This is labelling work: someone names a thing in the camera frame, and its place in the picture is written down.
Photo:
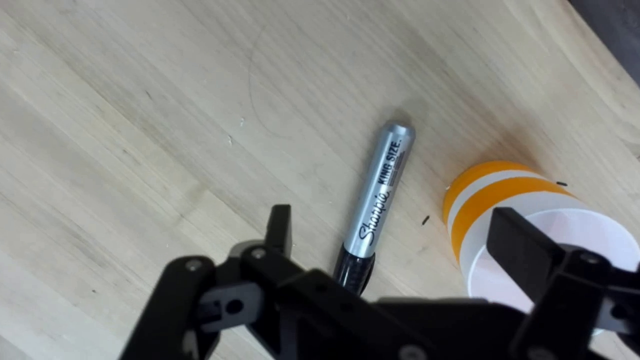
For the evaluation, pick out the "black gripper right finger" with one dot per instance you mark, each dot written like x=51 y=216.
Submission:
x=574 y=292

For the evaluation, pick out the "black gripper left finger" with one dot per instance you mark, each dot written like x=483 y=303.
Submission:
x=292 y=313

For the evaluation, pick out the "silver king size marker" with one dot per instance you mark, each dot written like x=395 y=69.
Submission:
x=384 y=169

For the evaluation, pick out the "white and orange cup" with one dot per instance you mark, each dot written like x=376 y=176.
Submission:
x=478 y=191

